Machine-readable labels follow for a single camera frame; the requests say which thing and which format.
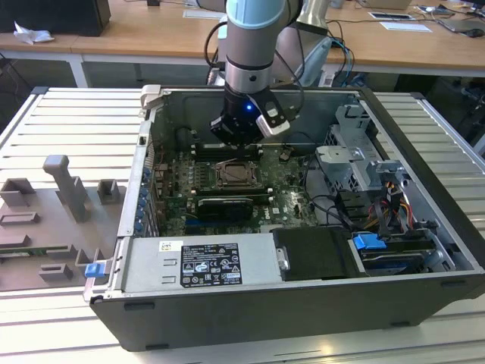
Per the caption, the silver square CPU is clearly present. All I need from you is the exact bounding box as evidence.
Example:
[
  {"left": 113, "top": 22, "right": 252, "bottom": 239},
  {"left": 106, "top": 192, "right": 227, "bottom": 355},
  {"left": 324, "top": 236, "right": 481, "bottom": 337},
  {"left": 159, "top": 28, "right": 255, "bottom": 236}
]
[{"left": 225, "top": 168, "right": 253, "bottom": 183}]

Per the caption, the black graphics card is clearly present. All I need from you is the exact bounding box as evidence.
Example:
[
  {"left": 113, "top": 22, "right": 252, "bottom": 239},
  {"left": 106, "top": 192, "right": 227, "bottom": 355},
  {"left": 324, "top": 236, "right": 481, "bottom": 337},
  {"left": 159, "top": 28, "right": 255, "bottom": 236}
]
[{"left": 196, "top": 196, "right": 254, "bottom": 223}]

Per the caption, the hard disk in blue carrier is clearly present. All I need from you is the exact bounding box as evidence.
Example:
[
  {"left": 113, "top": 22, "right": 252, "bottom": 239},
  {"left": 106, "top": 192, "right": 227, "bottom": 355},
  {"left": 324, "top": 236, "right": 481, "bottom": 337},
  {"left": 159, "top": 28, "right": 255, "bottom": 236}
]
[{"left": 351, "top": 231, "right": 435, "bottom": 276}]

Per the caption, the flat tablet with dark frame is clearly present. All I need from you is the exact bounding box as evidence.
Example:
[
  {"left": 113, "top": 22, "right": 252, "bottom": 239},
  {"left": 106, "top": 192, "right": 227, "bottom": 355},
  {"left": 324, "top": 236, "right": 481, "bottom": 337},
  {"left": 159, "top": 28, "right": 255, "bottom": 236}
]
[{"left": 369, "top": 11, "right": 414, "bottom": 21}]

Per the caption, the grey case latch handle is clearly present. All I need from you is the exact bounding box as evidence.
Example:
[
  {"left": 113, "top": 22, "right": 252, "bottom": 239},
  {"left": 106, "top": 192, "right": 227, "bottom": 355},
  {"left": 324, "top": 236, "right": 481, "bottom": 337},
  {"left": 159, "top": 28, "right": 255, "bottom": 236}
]
[{"left": 139, "top": 85, "right": 164, "bottom": 111}]

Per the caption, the grey parts rack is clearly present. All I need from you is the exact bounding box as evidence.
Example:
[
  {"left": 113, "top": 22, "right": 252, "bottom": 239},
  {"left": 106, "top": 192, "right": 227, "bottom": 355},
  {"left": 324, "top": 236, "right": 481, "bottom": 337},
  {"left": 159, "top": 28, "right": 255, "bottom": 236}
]
[{"left": 0, "top": 154, "right": 128, "bottom": 293}]

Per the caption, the green motherboard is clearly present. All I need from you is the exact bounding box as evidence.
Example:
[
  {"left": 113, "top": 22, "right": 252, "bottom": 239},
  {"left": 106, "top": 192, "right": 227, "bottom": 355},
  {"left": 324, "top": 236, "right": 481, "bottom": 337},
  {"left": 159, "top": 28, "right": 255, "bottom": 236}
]
[{"left": 151, "top": 146, "right": 323, "bottom": 236}]

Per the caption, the grey power supply with label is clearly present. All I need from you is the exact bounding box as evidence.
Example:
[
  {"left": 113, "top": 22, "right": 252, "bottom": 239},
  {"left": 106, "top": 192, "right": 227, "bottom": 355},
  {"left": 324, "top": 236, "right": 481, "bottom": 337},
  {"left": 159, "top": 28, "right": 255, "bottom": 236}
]
[{"left": 120, "top": 233, "right": 285, "bottom": 293}]

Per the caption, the black looped cable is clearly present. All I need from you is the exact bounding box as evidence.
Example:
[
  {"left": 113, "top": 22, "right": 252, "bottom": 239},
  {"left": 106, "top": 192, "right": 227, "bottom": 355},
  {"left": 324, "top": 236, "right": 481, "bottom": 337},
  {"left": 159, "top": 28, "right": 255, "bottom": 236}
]
[{"left": 302, "top": 155, "right": 357, "bottom": 231}]

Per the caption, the pale blue teach pendant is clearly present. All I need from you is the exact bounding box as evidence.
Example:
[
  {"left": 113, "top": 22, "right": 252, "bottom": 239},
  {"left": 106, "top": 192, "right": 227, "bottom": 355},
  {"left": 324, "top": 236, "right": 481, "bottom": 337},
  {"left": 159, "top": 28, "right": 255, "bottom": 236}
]
[{"left": 302, "top": 36, "right": 334, "bottom": 83}]

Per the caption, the black open PC case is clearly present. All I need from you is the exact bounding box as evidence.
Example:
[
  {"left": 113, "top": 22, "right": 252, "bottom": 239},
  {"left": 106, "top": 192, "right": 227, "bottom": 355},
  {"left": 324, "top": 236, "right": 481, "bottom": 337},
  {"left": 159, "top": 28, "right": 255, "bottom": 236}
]
[{"left": 83, "top": 83, "right": 485, "bottom": 353}]

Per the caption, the coloured power wire bundle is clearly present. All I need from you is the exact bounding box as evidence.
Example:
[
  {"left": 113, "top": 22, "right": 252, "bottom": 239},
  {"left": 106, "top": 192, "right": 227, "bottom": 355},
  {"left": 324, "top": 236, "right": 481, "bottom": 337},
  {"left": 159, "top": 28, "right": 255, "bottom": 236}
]
[{"left": 373, "top": 181, "right": 415, "bottom": 234}]

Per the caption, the black computer tower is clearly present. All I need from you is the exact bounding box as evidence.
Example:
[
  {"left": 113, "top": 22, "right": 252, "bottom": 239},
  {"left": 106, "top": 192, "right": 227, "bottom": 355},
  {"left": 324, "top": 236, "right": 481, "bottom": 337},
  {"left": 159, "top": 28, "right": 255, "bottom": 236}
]
[{"left": 0, "top": 0, "right": 111, "bottom": 37}]

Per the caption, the black plastic shroud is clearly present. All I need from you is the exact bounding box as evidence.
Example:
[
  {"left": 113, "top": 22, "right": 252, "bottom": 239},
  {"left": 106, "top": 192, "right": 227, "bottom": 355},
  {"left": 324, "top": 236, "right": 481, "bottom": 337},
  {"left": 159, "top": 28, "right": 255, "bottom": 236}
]
[{"left": 272, "top": 226, "right": 367, "bottom": 282}]

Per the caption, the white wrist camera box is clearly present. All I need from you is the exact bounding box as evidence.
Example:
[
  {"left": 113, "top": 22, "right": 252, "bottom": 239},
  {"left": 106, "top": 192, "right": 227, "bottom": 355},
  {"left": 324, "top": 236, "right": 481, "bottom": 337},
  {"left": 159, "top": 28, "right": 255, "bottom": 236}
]
[{"left": 255, "top": 99, "right": 292, "bottom": 138}]

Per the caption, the silver metal drive cage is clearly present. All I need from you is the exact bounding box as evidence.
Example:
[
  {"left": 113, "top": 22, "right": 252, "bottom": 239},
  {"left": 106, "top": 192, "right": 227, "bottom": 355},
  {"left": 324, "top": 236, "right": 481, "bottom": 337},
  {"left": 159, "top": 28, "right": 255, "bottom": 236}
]
[{"left": 314, "top": 104, "right": 410, "bottom": 193}]

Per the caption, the green RAM stick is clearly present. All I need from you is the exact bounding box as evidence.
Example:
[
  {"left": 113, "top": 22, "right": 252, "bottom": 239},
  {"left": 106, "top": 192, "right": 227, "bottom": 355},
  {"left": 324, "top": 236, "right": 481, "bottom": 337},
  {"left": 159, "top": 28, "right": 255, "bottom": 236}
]
[{"left": 0, "top": 248, "right": 50, "bottom": 259}]

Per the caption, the white paper sheet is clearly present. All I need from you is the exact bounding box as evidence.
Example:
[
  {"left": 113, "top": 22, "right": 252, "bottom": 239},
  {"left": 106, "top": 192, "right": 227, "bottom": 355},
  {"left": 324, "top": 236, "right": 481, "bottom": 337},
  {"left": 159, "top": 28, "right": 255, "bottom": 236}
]
[{"left": 380, "top": 21, "right": 433, "bottom": 33}]

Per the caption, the crumpled white paper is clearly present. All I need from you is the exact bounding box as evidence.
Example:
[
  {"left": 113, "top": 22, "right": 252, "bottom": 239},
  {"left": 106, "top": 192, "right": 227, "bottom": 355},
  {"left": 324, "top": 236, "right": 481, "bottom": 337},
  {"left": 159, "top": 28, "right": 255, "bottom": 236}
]
[{"left": 13, "top": 20, "right": 55, "bottom": 46}]

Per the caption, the metal socket cover frame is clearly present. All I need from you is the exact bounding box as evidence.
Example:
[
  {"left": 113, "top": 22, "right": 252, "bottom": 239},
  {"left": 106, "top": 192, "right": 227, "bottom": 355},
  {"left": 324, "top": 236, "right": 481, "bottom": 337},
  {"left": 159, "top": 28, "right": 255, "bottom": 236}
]
[{"left": 214, "top": 161, "right": 264, "bottom": 190}]

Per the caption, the CPU socket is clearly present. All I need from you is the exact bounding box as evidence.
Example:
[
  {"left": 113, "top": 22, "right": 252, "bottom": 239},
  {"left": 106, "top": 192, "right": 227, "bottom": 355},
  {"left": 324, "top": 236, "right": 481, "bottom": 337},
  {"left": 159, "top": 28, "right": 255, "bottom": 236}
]
[{"left": 214, "top": 161, "right": 266, "bottom": 190}]

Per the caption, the blue cable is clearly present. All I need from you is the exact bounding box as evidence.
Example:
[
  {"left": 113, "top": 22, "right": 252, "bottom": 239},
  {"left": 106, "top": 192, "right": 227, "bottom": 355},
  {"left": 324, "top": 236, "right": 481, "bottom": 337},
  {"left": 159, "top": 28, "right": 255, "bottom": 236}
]
[{"left": 332, "top": 36, "right": 358, "bottom": 89}]

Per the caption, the grey laptop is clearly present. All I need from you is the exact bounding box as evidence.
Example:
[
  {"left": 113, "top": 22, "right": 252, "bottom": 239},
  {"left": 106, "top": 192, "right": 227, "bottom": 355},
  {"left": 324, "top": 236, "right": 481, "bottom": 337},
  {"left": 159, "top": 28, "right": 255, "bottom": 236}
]
[{"left": 438, "top": 15, "right": 485, "bottom": 36}]

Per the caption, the long wooden desk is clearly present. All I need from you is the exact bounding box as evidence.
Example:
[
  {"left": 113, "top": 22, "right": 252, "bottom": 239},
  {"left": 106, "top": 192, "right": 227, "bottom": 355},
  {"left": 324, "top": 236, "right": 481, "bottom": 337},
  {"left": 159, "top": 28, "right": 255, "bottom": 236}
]
[{"left": 0, "top": 0, "right": 485, "bottom": 89}]

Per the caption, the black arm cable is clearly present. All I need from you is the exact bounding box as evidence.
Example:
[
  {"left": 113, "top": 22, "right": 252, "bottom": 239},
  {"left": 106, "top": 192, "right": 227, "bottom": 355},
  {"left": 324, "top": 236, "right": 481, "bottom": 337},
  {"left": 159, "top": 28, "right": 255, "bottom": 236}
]
[{"left": 204, "top": 20, "right": 228, "bottom": 70}]

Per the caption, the grey desk cable hatch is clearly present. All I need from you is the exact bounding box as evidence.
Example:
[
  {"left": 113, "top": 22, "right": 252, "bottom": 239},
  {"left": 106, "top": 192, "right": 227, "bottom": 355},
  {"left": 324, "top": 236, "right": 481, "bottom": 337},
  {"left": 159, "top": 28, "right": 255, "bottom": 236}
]
[{"left": 183, "top": 10, "right": 224, "bottom": 20}]

